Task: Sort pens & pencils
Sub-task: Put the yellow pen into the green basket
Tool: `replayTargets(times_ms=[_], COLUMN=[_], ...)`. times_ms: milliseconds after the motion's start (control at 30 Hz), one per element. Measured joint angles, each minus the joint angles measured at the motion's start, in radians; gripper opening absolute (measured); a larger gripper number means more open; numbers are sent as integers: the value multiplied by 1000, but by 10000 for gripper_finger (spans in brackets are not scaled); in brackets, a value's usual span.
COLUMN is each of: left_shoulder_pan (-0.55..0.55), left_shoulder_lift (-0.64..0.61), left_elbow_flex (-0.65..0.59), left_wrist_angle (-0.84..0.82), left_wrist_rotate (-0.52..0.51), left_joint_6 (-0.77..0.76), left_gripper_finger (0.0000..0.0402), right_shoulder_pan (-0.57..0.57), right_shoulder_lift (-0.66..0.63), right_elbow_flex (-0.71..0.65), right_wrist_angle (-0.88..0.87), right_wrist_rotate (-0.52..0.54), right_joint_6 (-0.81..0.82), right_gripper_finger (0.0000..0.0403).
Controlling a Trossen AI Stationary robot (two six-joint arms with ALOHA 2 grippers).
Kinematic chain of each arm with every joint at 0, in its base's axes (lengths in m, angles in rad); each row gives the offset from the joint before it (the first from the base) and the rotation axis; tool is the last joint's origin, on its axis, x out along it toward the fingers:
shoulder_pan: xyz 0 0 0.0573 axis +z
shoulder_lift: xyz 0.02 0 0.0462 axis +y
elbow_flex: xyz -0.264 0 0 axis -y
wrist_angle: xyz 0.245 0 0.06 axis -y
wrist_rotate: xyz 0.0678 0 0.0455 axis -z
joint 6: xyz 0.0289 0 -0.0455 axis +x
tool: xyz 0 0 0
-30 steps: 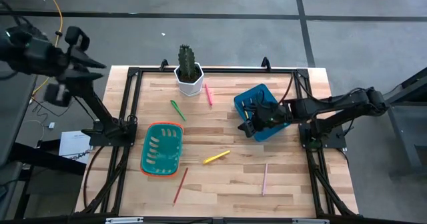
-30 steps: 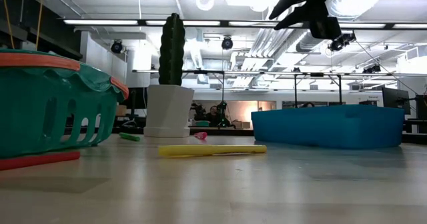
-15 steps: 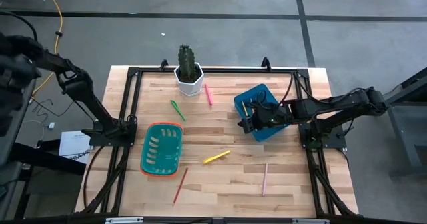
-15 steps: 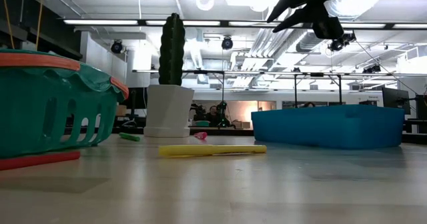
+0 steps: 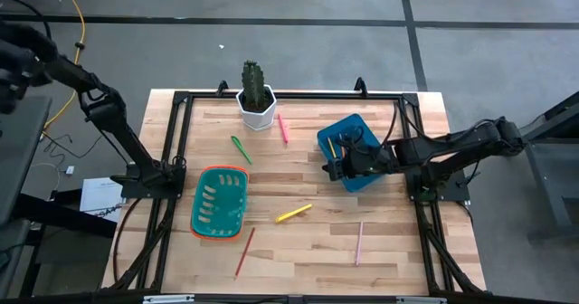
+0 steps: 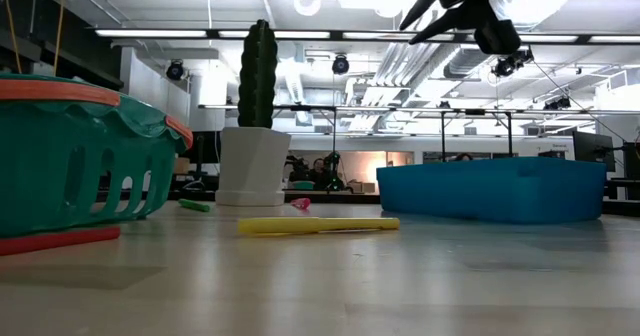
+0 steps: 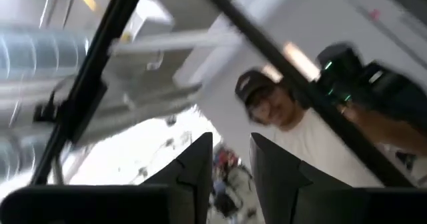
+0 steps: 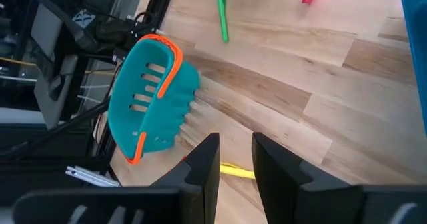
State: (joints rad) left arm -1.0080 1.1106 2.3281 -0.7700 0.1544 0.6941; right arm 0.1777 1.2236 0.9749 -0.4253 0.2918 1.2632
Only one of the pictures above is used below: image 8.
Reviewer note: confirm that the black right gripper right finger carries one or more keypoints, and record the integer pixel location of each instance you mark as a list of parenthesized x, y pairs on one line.
[(277, 184)]

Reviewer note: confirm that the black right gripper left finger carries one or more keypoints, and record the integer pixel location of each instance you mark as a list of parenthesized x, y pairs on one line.
[(203, 184)]

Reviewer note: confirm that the yellow pen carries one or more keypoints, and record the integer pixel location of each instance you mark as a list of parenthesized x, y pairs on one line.
[(237, 171)]

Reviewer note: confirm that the green pen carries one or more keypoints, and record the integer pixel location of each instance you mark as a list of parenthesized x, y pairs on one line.
[(222, 14)]

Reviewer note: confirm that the teal basket orange rim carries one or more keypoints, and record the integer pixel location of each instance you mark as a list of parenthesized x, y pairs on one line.
[(160, 117)]

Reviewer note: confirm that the blue plastic tray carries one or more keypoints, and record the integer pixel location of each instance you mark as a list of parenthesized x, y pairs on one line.
[(417, 50)]

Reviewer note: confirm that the silver bracket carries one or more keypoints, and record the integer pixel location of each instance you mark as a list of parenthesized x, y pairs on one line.
[(93, 177)]

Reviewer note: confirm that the black aluminium frame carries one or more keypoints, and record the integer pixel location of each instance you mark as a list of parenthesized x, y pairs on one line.
[(163, 4)]

